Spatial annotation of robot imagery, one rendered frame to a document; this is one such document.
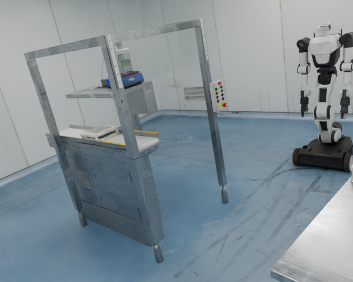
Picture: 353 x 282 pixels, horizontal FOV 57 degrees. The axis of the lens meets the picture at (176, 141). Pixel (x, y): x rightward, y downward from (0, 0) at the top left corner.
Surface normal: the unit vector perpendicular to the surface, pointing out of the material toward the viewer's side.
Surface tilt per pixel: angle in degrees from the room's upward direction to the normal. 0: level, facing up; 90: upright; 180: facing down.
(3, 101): 90
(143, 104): 90
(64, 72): 90
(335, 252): 0
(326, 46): 90
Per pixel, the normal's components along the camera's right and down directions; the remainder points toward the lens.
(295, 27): -0.64, 0.36
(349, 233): -0.18, -0.93
